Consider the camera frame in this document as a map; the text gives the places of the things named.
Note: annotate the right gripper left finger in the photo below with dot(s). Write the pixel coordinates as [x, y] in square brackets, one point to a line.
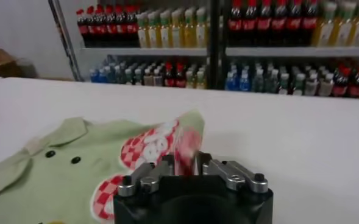
[148, 176]

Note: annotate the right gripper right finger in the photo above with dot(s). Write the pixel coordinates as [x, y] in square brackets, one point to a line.
[237, 176]

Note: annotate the light green printed polo shirt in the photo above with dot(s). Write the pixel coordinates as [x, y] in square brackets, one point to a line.
[60, 182]

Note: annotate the small blue water bottle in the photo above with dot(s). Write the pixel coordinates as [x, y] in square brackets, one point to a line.
[94, 76]
[244, 82]
[231, 82]
[103, 76]

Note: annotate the small clear green bottle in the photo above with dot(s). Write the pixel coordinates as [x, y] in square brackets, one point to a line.
[258, 82]
[272, 82]
[112, 76]

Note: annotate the small yellow juice bottle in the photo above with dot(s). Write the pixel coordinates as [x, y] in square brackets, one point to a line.
[201, 80]
[190, 80]

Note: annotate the drink bottle shelf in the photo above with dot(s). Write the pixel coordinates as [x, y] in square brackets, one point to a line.
[142, 51]

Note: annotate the metal shelf with bottles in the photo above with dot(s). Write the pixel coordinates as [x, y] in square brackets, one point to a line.
[289, 51]

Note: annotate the black-framed glass fridge door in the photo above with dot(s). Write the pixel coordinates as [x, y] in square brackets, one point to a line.
[66, 39]

